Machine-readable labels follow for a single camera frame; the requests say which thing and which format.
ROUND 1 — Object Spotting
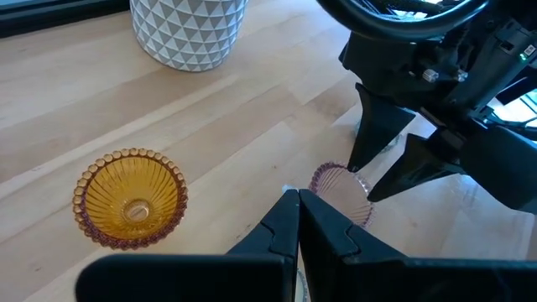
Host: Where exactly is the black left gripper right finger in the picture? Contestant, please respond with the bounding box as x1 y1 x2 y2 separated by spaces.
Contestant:
299 188 537 302

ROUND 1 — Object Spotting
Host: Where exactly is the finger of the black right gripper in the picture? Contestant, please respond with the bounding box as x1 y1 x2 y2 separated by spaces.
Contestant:
346 81 417 174
366 128 467 204

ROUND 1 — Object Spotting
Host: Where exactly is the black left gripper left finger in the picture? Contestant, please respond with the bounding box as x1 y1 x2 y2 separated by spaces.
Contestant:
75 188 300 302

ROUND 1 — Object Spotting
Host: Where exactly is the purple glass candle holder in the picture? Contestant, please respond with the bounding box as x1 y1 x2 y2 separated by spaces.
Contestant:
308 161 375 230

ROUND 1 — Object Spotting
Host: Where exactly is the amber glass candle holder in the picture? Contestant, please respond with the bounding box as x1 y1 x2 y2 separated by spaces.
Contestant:
71 146 189 252

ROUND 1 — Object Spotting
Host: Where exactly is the succulent in white patterned pot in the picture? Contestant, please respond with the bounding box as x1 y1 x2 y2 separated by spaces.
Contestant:
128 0 249 73

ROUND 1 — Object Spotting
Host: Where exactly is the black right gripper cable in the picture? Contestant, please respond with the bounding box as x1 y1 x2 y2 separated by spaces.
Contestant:
316 0 490 42

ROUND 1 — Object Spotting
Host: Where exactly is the black metal table frame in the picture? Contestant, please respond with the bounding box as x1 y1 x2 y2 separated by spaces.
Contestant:
0 0 131 39

